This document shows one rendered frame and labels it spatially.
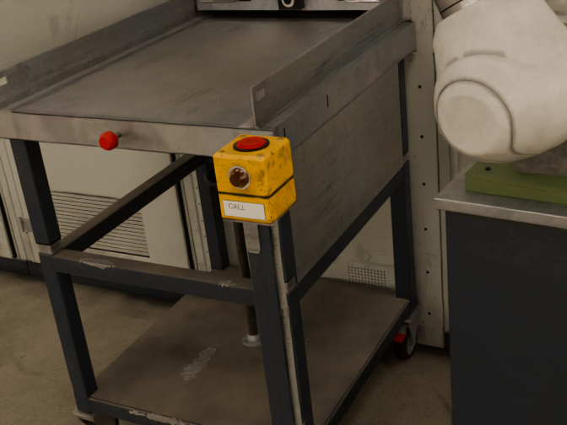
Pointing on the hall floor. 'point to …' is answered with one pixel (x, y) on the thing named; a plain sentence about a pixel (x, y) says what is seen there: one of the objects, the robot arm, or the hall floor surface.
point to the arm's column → (506, 321)
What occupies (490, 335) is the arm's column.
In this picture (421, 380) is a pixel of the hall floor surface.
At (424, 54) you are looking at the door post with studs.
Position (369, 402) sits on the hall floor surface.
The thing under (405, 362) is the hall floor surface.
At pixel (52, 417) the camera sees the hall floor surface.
